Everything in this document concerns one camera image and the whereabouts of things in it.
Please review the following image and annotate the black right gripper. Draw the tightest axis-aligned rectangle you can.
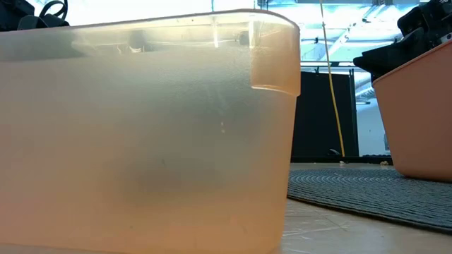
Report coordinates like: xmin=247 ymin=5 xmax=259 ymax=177
xmin=352 ymin=0 xmax=452 ymax=83

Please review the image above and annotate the orange translucent plastic bin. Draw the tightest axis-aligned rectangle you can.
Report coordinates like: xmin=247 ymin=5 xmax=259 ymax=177
xmin=0 ymin=8 xmax=302 ymax=254

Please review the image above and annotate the orange opaque plastic bin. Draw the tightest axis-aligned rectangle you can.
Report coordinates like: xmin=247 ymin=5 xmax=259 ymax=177
xmin=372 ymin=40 xmax=452 ymax=183

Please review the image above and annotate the black computer case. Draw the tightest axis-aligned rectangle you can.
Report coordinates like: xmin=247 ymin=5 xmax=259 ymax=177
xmin=291 ymin=70 xmax=360 ymax=159

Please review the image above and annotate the round grey woven mat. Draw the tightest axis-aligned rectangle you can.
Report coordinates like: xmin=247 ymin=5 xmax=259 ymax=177
xmin=287 ymin=168 xmax=452 ymax=234

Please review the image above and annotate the yellow cable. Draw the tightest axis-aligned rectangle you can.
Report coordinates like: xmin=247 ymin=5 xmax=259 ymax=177
xmin=319 ymin=0 xmax=346 ymax=159

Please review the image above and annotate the black aluminium table frame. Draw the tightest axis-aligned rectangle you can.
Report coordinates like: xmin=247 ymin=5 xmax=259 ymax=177
xmin=290 ymin=154 xmax=393 ymax=166

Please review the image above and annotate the looped black arm cable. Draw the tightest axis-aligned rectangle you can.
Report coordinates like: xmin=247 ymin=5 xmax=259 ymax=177
xmin=38 ymin=0 xmax=69 ymax=20

